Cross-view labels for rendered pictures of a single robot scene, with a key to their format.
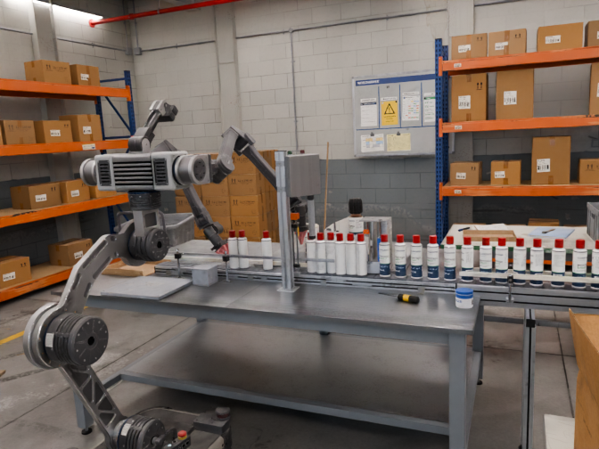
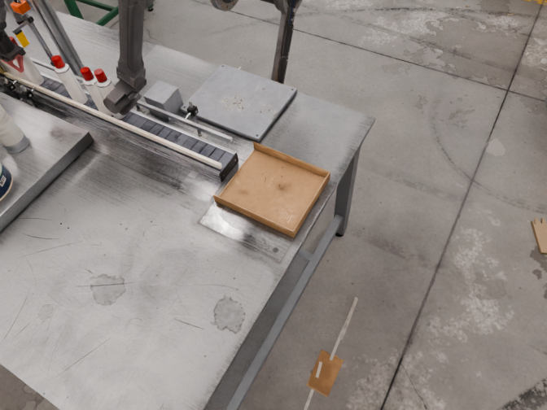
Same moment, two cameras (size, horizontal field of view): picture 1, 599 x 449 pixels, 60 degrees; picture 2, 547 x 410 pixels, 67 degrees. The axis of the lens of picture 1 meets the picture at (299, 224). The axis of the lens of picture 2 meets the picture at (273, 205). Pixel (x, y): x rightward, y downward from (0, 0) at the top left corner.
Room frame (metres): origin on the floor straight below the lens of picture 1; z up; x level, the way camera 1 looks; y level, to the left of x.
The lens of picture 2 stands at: (3.77, 1.14, 1.97)
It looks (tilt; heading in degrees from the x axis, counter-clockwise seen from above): 57 degrees down; 192
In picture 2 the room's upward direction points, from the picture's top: 7 degrees counter-clockwise
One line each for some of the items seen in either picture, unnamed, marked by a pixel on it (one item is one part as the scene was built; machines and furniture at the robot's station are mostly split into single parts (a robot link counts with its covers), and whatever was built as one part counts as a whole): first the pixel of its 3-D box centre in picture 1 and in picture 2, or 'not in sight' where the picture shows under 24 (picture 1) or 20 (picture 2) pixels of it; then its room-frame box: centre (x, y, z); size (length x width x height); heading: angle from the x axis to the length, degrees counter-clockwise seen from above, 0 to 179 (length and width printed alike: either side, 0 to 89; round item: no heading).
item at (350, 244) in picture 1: (350, 254); not in sight; (2.47, -0.24, 0.98); 0.05 x 0.05 x 0.20
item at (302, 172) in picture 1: (299, 175); not in sight; (2.47, -0.01, 1.38); 0.17 x 0.10 x 0.19; 122
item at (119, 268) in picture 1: (136, 266); (272, 186); (2.98, 0.97, 0.85); 0.30 x 0.26 x 0.04; 67
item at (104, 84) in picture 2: (233, 249); (110, 94); (2.71, 0.36, 0.98); 0.05 x 0.05 x 0.20
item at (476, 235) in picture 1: (488, 235); not in sight; (3.49, -1.30, 0.82); 0.34 x 0.24 x 0.03; 73
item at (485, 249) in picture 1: (486, 259); not in sight; (2.22, -0.81, 0.98); 0.05 x 0.05 x 0.20
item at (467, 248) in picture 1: (467, 258); not in sight; (2.25, -0.74, 0.98); 0.05 x 0.05 x 0.20
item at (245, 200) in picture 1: (230, 207); not in sight; (6.55, 0.86, 0.70); 1.20 x 0.82 x 1.39; 73
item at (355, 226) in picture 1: (356, 221); not in sight; (3.08, -0.34, 1.04); 0.09 x 0.09 x 0.29
